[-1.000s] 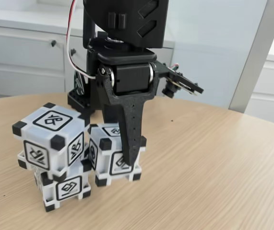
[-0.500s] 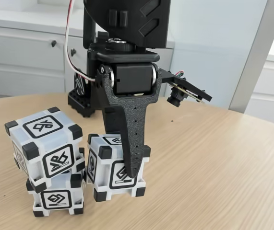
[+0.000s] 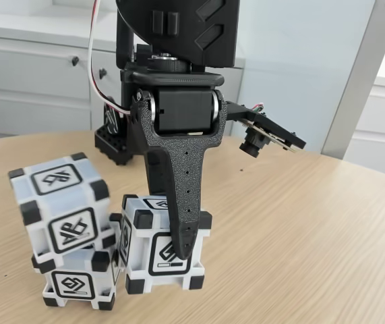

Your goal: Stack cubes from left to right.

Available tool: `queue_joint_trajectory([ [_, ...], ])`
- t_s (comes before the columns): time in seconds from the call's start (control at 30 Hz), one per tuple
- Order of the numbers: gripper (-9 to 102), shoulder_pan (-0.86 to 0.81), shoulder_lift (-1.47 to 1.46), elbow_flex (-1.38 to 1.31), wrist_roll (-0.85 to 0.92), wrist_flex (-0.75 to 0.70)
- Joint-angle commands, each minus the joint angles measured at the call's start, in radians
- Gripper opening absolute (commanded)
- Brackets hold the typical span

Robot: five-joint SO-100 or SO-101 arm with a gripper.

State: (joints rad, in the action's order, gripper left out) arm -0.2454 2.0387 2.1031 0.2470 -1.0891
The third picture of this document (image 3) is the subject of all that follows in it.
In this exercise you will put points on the white cube stacked-squares symbol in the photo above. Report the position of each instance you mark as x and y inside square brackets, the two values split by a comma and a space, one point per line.
[74, 283]

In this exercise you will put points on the white cube crossed-lines symbol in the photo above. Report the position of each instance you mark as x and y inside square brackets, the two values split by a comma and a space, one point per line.
[64, 202]

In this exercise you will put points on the white low cabinet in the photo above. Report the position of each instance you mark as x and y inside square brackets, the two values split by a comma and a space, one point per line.
[27, 67]

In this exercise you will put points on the white cube N-shaped symbol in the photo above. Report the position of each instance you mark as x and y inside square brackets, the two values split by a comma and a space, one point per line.
[138, 243]

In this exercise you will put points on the black cabinet key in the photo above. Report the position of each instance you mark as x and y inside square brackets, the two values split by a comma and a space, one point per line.
[102, 72]
[75, 60]

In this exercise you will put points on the grey metal post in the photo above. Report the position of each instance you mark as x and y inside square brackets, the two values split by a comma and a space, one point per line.
[354, 84]

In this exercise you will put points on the black clamp knob disc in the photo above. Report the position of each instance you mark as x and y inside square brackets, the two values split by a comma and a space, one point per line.
[111, 121]

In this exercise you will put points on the white drawer unit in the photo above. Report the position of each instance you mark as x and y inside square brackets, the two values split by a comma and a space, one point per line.
[381, 111]

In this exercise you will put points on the camera module on black mount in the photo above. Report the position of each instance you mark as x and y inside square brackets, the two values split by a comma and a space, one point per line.
[273, 135]

